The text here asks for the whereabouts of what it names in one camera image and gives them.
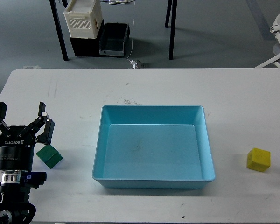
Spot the black storage box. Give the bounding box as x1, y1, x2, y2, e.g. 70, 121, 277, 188
70, 20, 105, 57

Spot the white power adapter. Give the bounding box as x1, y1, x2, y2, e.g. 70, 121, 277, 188
130, 60, 145, 69

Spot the black table leg right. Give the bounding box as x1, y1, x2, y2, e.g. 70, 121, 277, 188
165, 0, 177, 60

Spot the black table leg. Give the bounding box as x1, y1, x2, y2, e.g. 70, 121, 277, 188
165, 0, 177, 60
49, 0, 69, 61

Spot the cream plastic crate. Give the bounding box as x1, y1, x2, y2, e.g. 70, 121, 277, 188
63, 0, 103, 39

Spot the light blue plastic tray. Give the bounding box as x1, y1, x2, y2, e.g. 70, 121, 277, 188
92, 105, 216, 189

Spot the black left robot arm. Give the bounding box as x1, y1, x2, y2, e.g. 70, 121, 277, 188
0, 102, 55, 224

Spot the yellow wooden block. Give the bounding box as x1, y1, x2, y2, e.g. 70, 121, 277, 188
246, 148, 271, 172

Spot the dark open plastic bin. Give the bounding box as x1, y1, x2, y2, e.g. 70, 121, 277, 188
99, 23, 130, 57

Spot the white hanging cable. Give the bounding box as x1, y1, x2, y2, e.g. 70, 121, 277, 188
126, 0, 136, 63

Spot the green wooden block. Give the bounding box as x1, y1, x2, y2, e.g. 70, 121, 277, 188
36, 145, 63, 169

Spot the black table leg left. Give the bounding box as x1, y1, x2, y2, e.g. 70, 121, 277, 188
49, 0, 69, 61

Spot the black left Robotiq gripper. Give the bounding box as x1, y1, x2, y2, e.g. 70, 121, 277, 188
0, 101, 55, 172

